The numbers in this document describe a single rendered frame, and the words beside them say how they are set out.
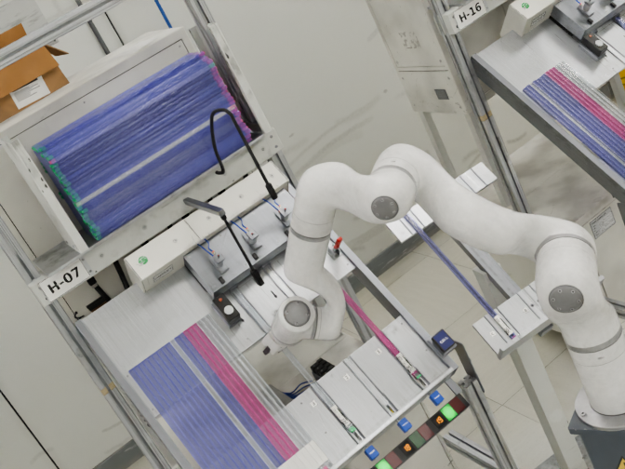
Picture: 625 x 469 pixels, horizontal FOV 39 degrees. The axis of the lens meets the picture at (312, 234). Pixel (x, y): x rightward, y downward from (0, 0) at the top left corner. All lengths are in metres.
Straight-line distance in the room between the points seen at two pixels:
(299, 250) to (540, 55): 1.32
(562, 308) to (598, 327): 0.13
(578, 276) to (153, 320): 1.12
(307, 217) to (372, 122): 2.57
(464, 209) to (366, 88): 2.63
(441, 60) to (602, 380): 1.39
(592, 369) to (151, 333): 1.09
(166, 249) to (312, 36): 2.08
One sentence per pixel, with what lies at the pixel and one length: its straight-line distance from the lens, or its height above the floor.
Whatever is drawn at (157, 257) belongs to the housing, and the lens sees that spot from 2.30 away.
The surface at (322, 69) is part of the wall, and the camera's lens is 4.21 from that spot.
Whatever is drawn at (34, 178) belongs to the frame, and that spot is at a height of 1.61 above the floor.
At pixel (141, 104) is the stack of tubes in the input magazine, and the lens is 2.27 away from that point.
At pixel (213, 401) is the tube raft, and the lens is 2.22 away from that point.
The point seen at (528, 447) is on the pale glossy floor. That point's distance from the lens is 3.10.
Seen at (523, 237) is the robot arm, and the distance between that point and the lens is 1.81.
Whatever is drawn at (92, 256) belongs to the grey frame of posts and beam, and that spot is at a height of 1.36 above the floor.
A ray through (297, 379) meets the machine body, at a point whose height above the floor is 0.62.
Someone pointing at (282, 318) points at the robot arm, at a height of 1.15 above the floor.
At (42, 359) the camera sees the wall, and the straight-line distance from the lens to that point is 3.92.
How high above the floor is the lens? 2.01
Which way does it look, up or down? 22 degrees down
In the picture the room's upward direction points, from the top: 28 degrees counter-clockwise
